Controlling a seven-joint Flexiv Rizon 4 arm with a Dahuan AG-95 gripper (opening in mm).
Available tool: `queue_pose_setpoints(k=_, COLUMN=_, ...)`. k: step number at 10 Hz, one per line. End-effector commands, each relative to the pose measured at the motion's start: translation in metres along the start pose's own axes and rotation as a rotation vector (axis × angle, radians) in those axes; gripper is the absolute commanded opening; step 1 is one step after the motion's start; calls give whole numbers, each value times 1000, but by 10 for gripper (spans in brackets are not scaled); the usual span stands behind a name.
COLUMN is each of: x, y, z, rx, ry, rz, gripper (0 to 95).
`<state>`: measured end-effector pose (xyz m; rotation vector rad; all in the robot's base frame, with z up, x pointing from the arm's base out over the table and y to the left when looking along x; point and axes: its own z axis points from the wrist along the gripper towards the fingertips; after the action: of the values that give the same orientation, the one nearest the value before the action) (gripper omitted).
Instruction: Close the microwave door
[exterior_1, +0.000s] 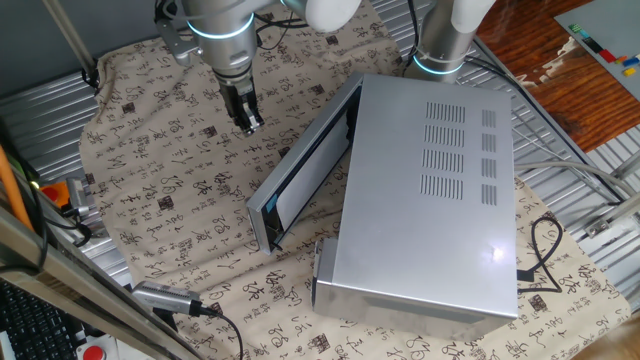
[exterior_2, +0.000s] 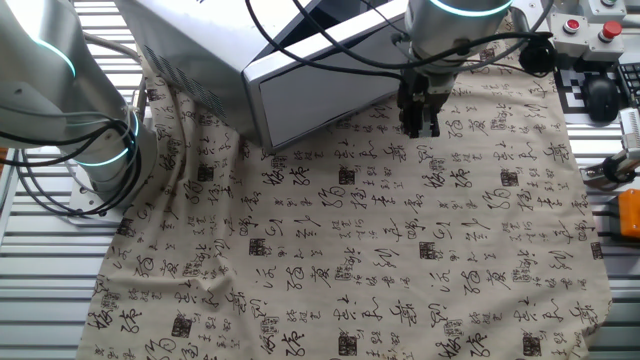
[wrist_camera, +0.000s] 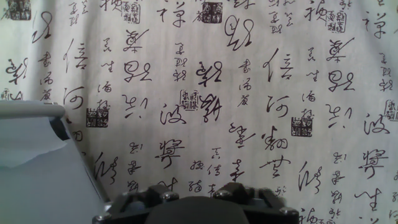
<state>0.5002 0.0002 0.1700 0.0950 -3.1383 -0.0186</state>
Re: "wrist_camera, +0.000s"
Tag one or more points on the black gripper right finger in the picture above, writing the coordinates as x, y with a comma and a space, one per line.
264, 207

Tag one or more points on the white calligraphy print tablecloth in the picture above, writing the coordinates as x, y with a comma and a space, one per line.
236, 93

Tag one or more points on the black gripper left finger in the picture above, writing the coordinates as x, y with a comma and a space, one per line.
133, 205

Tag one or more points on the white protective film sheet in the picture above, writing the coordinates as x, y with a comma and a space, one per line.
25, 140

